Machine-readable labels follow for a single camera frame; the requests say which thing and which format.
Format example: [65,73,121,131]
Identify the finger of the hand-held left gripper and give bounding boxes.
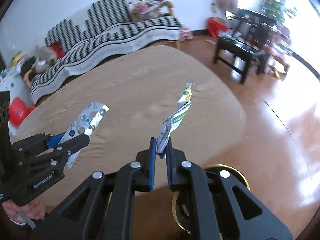
[11,132,66,155]
[25,134,90,170]

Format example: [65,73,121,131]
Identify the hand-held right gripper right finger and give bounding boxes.
[165,137,293,240]

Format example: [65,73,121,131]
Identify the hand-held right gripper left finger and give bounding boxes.
[30,137,157,240]

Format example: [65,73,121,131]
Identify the silver pill blister pack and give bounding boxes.
[58,102,110,169]

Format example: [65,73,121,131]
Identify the black gold-rimmed waste bin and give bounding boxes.
[171,164,250,232]

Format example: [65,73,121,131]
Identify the twisted printed paper wrapper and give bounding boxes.
[155,82,194,159]

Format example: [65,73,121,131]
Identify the person's left forearm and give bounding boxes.
[0,205,33,240]

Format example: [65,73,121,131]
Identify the person's left hand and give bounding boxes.
[2,200,47,223]

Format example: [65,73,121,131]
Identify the red plastic stool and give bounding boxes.
[9,97,37,127]

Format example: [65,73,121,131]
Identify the black rectangular panel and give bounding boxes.
[0,91,13,155]

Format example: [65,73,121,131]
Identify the round beige wooden table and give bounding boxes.
[10,45,247,213]

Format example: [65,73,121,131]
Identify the brown plush toy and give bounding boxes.
[31,45,57,73]

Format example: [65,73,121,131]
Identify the red cloth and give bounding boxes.
[49,42,65,59]

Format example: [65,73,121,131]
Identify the yellow round object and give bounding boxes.
[11,51,24,64]

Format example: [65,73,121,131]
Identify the black white patterned sofa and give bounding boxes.
[26,0,182,105]

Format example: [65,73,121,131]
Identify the red white carton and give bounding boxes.
[179,26,193,42]

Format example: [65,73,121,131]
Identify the black low table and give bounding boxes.
[213,35,272,85]

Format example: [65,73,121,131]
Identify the red bag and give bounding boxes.
[206,17,230,38]

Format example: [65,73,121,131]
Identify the pink printed cushion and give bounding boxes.
[129,0,173,18]

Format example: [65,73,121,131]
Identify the pink tricycle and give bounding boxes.
[267,27,293,73]

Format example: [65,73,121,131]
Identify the black dining table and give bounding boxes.
[226,7,283,45]

